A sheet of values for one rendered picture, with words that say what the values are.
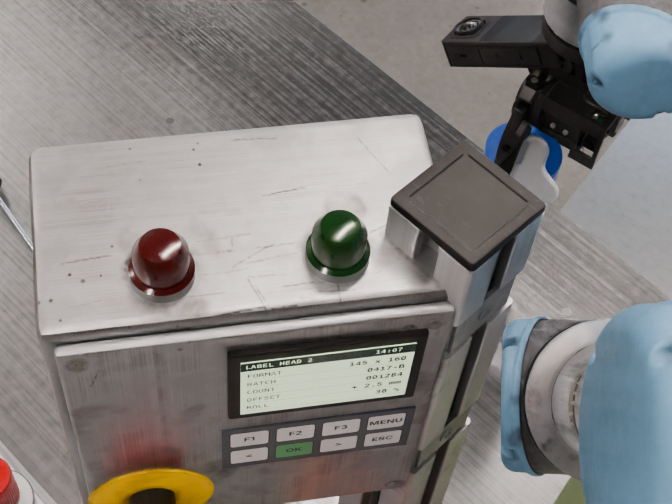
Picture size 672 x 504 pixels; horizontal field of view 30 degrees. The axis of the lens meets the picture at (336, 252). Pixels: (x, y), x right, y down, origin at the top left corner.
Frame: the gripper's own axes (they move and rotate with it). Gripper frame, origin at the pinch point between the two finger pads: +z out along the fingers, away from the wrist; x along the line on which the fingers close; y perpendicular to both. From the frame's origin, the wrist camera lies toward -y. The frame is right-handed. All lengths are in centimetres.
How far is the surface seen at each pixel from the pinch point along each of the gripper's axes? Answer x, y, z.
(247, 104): 1.7, -32.5, 16.8
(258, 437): -51, 8, -38
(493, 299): -42, 14, -45
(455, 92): 86, -45, 100
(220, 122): -2.2, -33.2, 16.8
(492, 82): 93, -40, 100
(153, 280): -52, 4, -49
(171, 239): -51, 4, -50
